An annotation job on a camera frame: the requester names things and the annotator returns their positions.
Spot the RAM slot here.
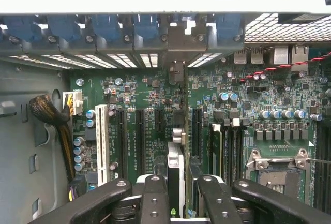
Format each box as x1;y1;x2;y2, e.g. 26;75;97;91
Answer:
239;124;246;183
315;122;324;206
224;124;232;183
323;122;331;209
232;118;239;183

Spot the long black expansion slot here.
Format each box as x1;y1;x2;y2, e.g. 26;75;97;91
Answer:
192;107;204;159
135;108;146;177
115;107;128;181

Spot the CPU socket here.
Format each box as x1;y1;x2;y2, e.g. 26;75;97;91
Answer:
245;148;315;206

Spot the white expansion slot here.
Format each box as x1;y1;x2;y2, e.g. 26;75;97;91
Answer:
95;104;109;187

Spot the short black expansion slot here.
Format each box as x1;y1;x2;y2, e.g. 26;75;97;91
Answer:
154;109;164;133

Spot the green motherboard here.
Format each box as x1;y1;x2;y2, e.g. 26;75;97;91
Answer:
68;50;331;209

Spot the thin locking lever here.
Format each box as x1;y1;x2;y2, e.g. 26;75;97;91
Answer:
305;158;331;165

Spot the white power connector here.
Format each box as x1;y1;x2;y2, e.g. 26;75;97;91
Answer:
62;91;84;116

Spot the open PC case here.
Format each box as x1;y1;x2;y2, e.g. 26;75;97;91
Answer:
0;11;331;224

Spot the blue card retainer clip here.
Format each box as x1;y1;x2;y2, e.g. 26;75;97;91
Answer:
216;14;245;46
91;14;123;41
47;14;81;42
133;14;159;40
3;14;42;42

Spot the black connector with wire bundle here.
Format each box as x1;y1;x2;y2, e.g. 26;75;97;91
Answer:
67;174;87;203

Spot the black and yellow wire bundle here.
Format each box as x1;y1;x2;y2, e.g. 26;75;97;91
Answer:
28;94;77;183

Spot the red and black twisted wire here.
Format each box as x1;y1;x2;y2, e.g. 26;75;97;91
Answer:
239;52;331;84

